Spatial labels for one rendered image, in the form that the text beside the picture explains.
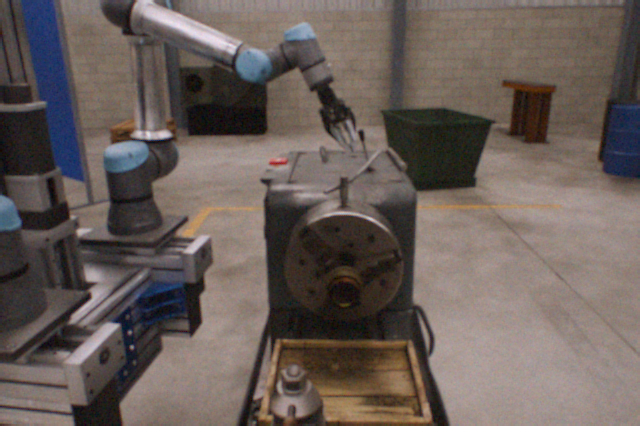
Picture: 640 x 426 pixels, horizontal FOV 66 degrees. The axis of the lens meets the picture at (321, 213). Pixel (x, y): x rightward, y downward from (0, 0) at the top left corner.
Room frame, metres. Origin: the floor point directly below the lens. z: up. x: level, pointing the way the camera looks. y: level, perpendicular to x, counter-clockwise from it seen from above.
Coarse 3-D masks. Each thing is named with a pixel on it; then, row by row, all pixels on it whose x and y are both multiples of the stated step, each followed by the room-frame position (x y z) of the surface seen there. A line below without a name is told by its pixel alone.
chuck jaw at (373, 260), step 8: (368, 256) 1.18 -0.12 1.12; (376, 256) 1.17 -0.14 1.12; (384, 256) 1.16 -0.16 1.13; (392, 256) 1.14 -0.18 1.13; (360, 264) 1.14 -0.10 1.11; (368, 264) 1.13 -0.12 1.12; (376, 264) 1.12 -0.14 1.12; (384, 264) 1.14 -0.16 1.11; (392, 264) 1.14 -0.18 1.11; (360, 272) 1.10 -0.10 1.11; (368, 272) 1.12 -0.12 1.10; (376, 272) 1.12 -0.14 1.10; (384, 272) 1.14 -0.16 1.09; (368, 280) 1.10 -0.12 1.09
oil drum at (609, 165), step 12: (612, 108) 6.52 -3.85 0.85; (624, 108) 6.31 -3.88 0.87; (636, 108) 6.36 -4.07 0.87; (612, 120) 6.46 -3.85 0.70; (624, 120) 6.28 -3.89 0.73; (636, 120) 6.19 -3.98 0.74; (612, 132) 6.42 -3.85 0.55; (624, 132) 6.26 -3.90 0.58; (636, 132) 6.17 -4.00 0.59; (612, 144) 6.38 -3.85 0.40; (624, 144) 6.24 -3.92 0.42; (636, 144) 6.16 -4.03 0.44; (612, 156) 6.34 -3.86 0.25; (624, 156) 6.22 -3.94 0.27; (636, 156) 6.15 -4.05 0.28; (612, 168) 6.32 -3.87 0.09; (624, 168) 6.20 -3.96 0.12; (636, 168) 6.15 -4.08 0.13
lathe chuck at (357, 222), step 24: (312, 216) 1.23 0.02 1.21; (336, 216) 1.18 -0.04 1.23; (360, 216) 1.18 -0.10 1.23; (336, 240) 1.18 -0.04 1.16; (360, 240) 1.18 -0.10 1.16; (384, 240) 1.18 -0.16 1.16; (288, 264) 1.19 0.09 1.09; (312, 264) 1.19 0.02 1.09; (312, 288) 1.19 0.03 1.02; (384, 288) 1.18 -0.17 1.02; (360, 312) 1.18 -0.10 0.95
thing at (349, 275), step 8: (336, 272) 1.09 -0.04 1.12; (344, 272) 1.08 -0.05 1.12; (352, 272) 1.09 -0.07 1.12; (328, 280) 1.09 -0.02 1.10; (336, 280) 1.06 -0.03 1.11; (344, 280) 1.05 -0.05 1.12; (352, 280) 1.06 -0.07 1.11; (360, 280) 1.09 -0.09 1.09; (328, 288) 1.07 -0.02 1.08; (336, 288) 1.04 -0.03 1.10; (344, 288) 1.12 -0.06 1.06; (352, 288) 1.04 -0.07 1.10; (360, 288) 1.07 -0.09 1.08; (328, 296) 1.05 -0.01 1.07; (336, 296) 1.07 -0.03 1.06; (344, 296) 1.08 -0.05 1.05; (352, 296) 1.06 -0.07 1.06; (336, 304) 1.04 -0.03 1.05; (344, 304) 1.04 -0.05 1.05; (352, 304) 1.04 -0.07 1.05
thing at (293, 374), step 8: (288, 368) 0.62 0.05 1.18; (296, 368) 0.62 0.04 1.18; (288, 376) 0.61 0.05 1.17; (296, 376) 0.61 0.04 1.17; (304, 376) 0.61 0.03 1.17; (288, 384) 0.60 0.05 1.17; (296, 384) 0.60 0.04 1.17; (304, 384) 0.62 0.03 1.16; (288, 392) 0.60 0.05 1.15; (296, 392) 0.60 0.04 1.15
